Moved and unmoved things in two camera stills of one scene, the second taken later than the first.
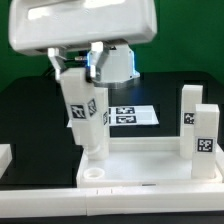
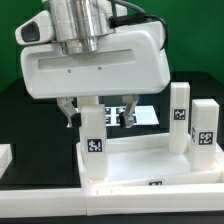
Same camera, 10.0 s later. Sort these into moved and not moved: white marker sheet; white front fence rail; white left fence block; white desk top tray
Moved: white desk top tray
Not moved: white left fence block; white marker sheet; white front fence rail
